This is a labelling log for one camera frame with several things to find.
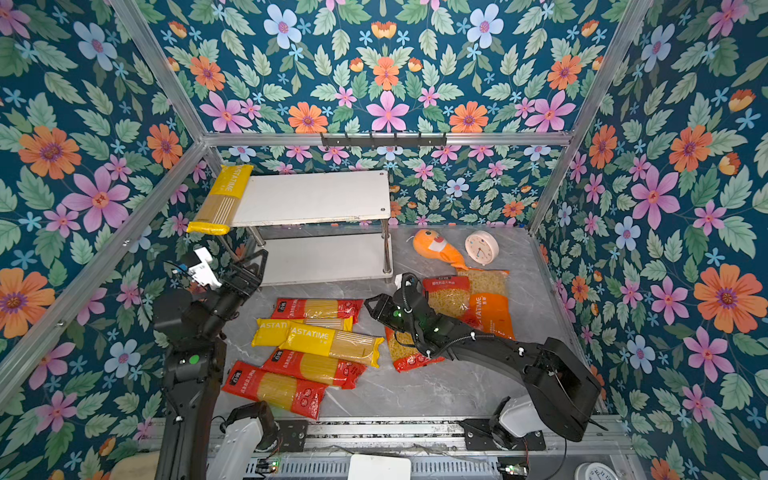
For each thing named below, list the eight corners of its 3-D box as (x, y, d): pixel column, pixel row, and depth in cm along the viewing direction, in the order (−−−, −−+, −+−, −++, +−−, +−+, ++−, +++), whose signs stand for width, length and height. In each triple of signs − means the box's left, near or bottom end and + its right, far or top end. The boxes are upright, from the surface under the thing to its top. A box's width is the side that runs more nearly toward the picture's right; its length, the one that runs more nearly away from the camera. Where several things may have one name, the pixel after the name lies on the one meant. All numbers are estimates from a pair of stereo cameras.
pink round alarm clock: (487, 271, 108) (494, 251, 99) (463, 253, 114) (468, 231, 105) (496, 263, 111) (504, 242, 101) (472, 246, 116) (478, 224, 107)
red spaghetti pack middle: (266, 374, 85) (261, 370, 82) (277, 350, 90) (273, 345, 87) (358, 392, 82) (356, 389, 79) (365, 366, 87) (364, 362, 84)
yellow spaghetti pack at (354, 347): (284, 349, 90) (280, 344, 87) (295, 326, 95) (291, 321, 92) (377, 367, 87) (376, 363, 84) (383, 343, 91) (382, 338, 88)
